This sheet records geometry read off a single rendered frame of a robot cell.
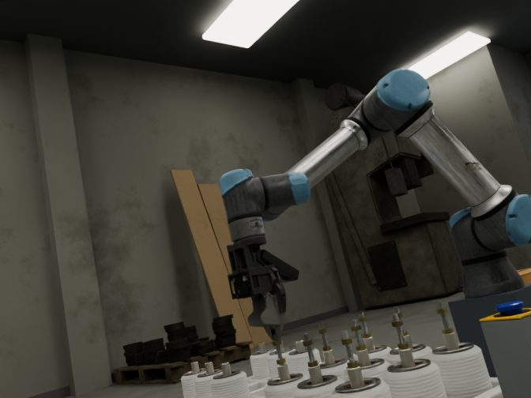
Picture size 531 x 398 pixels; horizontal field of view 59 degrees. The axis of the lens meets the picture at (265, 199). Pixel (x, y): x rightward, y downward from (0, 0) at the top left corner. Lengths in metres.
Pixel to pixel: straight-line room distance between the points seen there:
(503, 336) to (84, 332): 3.80
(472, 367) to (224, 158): 4.86
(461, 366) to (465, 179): 0.48
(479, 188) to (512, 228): 0.12
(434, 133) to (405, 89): 0.13
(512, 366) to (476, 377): 0.15
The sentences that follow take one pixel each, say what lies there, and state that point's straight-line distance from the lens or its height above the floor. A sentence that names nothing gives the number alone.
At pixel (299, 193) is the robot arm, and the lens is 1.02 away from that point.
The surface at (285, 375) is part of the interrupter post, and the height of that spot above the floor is 0.26.
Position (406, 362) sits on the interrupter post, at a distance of 0.89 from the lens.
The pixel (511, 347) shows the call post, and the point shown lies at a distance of 0.81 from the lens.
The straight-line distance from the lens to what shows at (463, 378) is 0.95.
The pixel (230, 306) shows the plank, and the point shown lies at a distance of 4.46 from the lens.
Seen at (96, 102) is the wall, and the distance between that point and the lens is 5.15.
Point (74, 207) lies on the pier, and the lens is 4.47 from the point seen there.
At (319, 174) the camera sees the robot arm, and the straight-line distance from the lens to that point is 1.20.
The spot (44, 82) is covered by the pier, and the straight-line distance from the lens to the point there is 4.90.
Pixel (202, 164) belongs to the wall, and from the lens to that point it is 5.38.
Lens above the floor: 0.42
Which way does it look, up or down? 12 degrees up
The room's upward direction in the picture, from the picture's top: 13 degrees counter-clockwise
